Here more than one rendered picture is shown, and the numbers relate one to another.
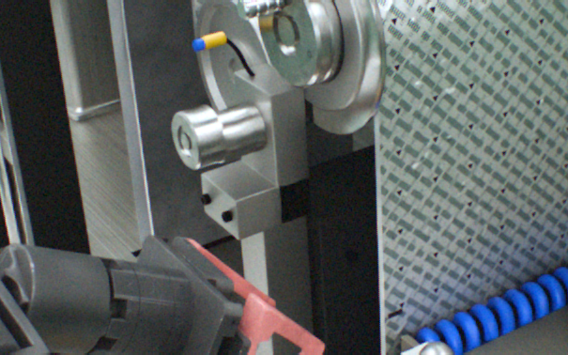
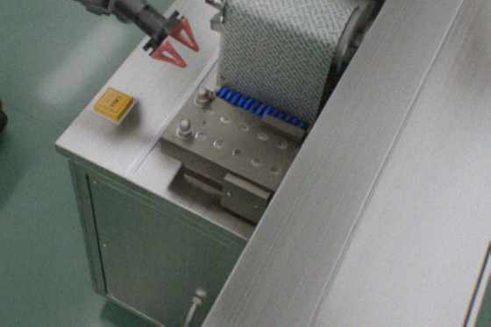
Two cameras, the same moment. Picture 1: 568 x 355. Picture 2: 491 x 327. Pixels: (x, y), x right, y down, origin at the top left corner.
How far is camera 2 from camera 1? 113 cm
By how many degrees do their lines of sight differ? 47
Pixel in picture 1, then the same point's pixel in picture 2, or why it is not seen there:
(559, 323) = (252, 117)
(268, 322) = (162, 47)
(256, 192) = (217, 21)
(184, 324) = (152, 32)
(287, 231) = not seen: hidden behind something
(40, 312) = (119, 4)
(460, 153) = (249, 55)
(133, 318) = (139, 22)
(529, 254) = (271, 98)
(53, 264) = not seen: outside the picture
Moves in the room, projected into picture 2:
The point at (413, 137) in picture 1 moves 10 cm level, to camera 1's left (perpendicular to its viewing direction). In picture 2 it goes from (234, 40) to (209, 11)
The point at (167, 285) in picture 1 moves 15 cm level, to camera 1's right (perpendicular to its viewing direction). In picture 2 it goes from (154, 22) to (189, 67)
